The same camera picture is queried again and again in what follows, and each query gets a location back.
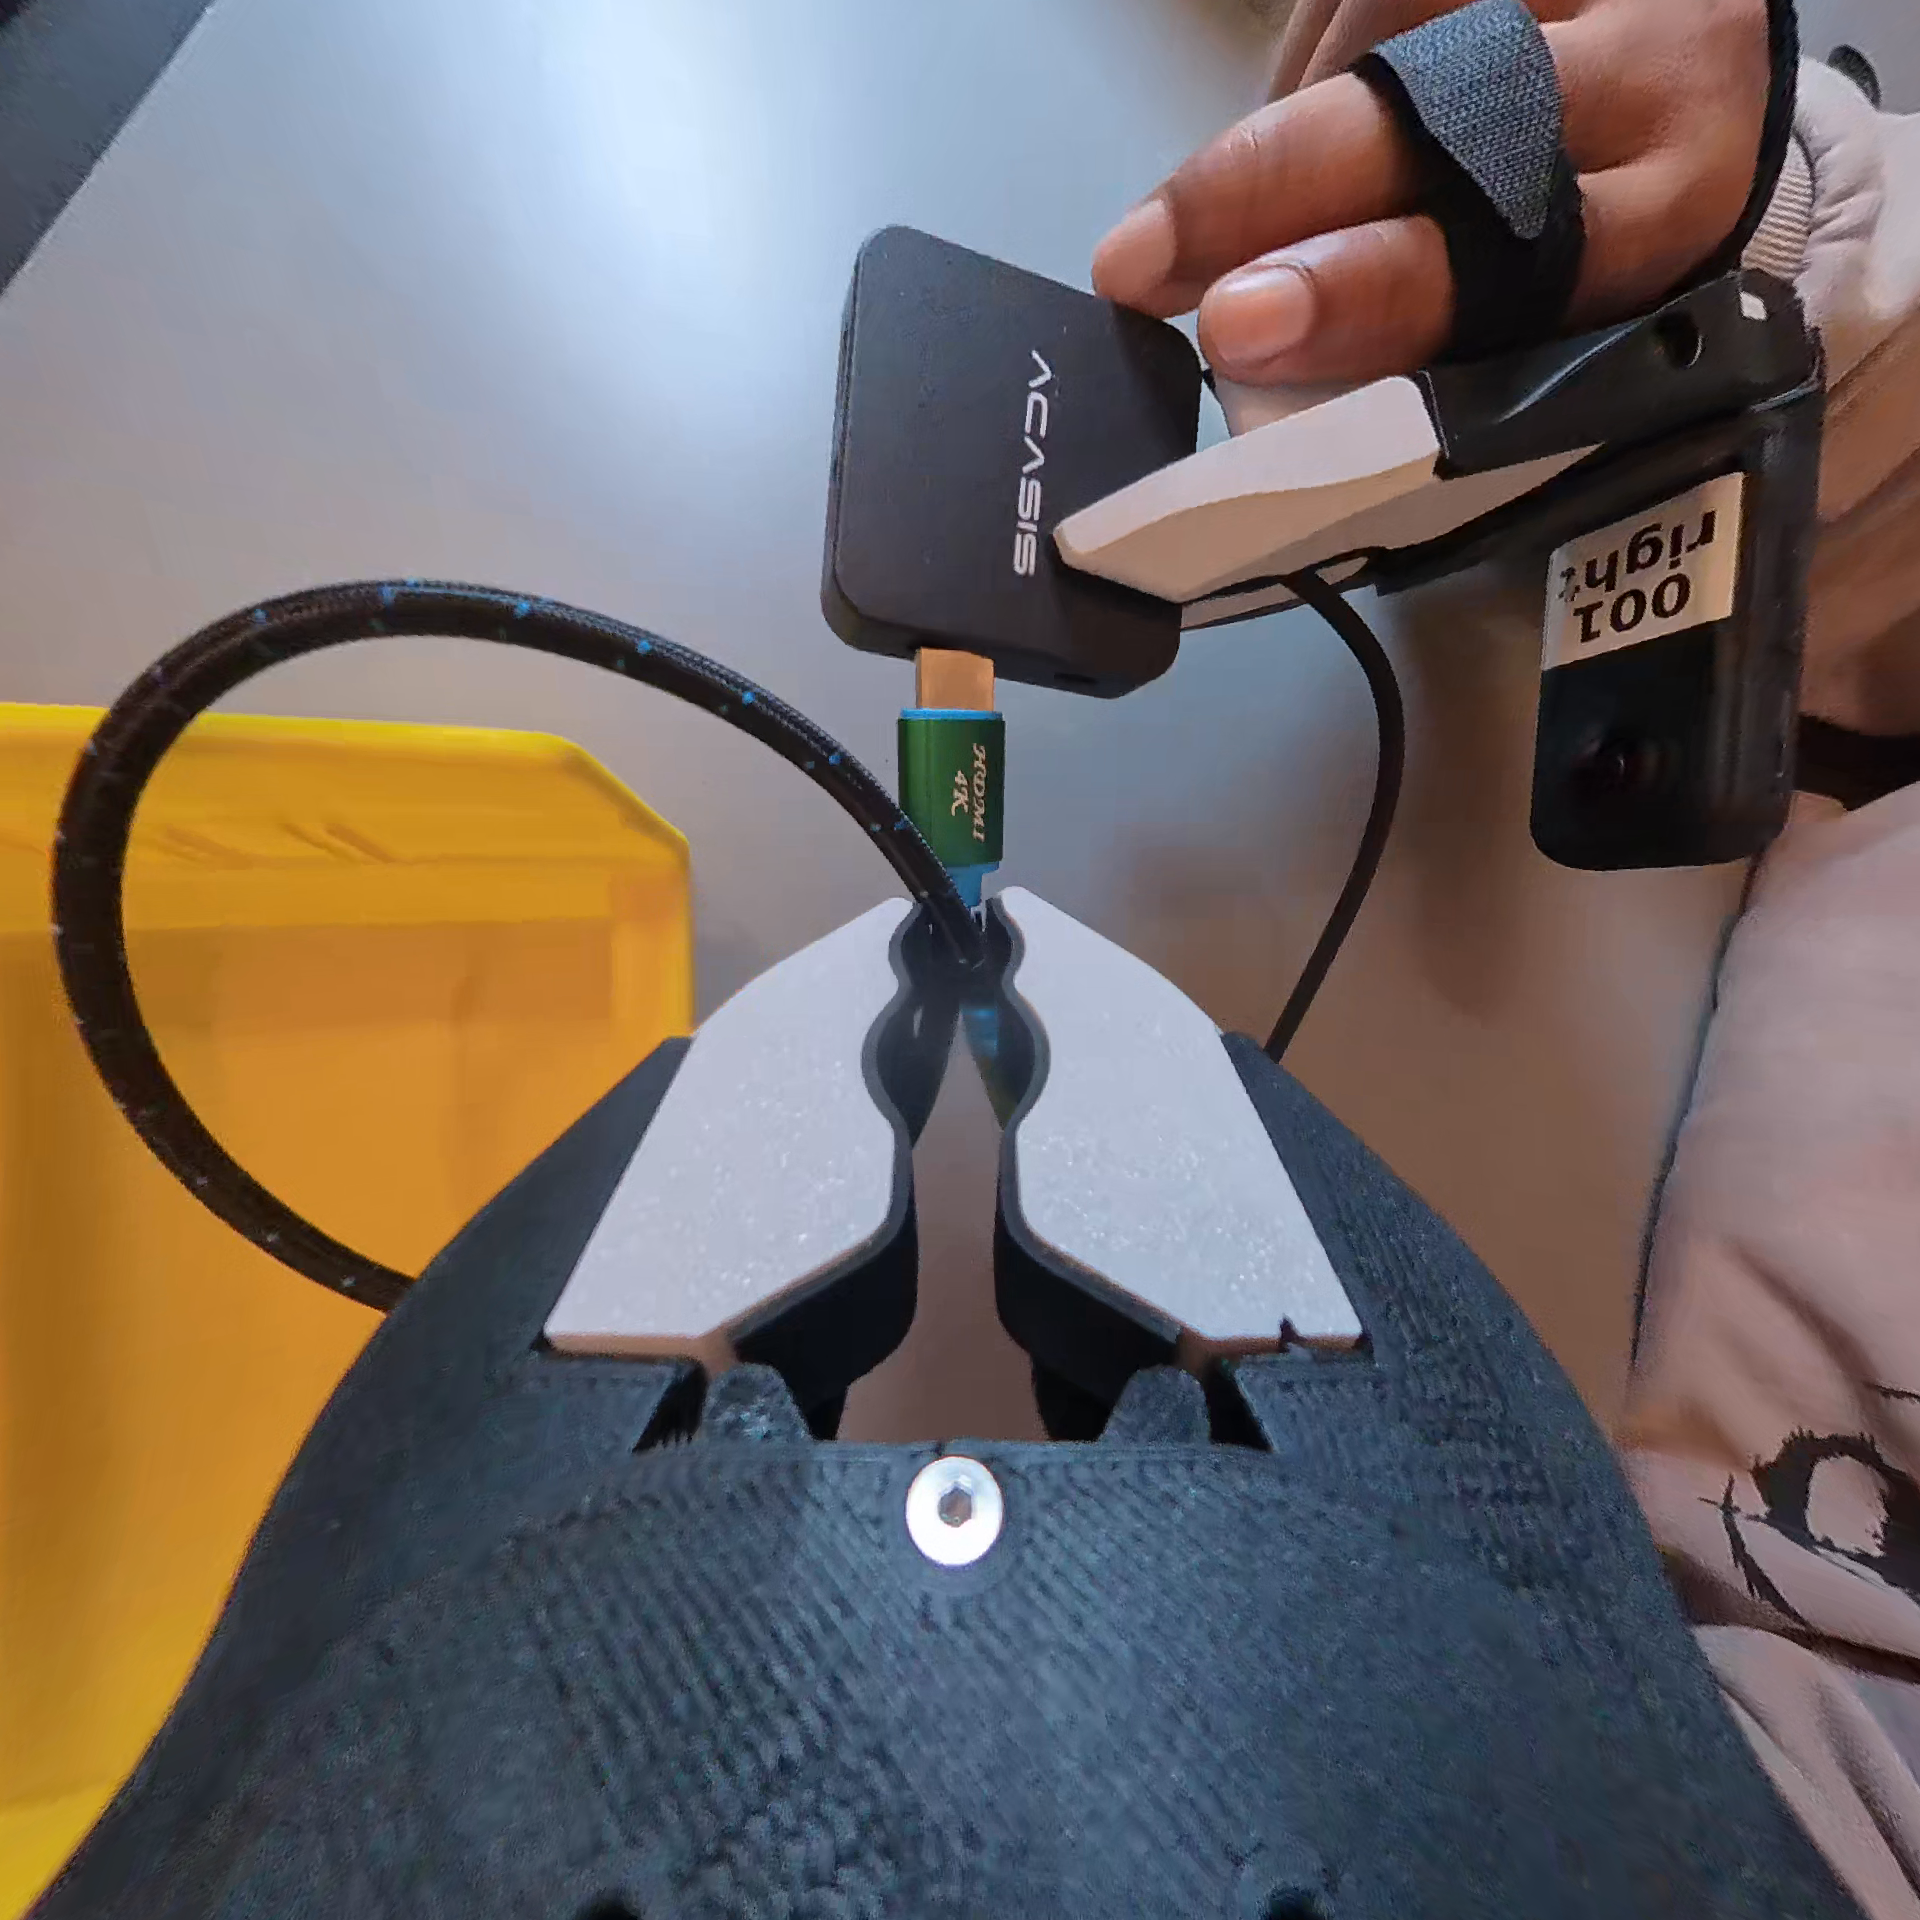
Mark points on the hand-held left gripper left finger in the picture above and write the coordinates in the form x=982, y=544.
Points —
x=734, y=1171

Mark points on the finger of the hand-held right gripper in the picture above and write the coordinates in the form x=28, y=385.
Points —
x=1275, y=477
x=1275, y=598

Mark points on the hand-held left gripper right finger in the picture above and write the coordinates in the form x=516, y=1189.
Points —
x=1170, y=1188

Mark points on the small black adapter box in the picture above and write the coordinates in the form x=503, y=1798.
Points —
x=977, y=452

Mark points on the yellow plastic bin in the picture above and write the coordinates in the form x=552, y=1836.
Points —
x=225, y=1047

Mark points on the person's right hand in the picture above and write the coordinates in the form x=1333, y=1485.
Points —
x=1290, y=194

